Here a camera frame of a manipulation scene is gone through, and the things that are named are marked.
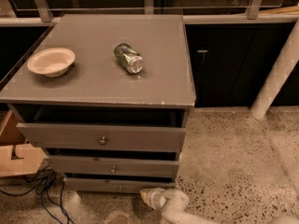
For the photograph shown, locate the grey middle drawer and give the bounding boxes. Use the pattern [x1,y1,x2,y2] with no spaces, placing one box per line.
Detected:
[46,155,179,178]

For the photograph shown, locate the white paper bowl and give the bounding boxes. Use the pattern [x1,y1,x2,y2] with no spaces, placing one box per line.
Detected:
[27,48,76,77]

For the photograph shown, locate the metal window railing frame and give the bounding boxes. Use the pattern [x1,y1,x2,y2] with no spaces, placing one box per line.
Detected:
[0,0,299,27]

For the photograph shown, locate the blue black floor cables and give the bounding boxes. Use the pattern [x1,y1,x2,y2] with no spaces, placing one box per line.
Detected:
[0,165,76,224]

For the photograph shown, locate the grey top drawer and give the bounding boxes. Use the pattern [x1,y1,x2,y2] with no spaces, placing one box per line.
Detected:
[18,105,186,152]

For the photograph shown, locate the green soda can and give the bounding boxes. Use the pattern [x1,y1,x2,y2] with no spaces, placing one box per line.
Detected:
[113,43,143,74]

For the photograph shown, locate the black low wall cabinet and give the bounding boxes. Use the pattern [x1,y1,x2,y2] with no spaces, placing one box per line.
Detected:
[186,22,294,107]

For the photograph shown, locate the grey bottom drawer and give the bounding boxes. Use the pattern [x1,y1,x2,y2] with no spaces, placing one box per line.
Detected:
[64,177,176,194]

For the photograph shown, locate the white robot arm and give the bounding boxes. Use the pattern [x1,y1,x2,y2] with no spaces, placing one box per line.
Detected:
[140,188,218,224]

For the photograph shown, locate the grey drawer cabinet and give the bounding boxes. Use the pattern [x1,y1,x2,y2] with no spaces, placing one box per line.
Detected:
[0,14,195,183]

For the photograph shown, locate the grey drawer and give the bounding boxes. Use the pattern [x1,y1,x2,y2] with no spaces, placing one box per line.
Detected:
[18,105,186,152]
[64,177,176,194]
[46,155,179,178]

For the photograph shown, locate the white diagonal pillar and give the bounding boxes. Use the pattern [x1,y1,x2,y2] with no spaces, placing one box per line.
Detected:
[249,21,299,119]

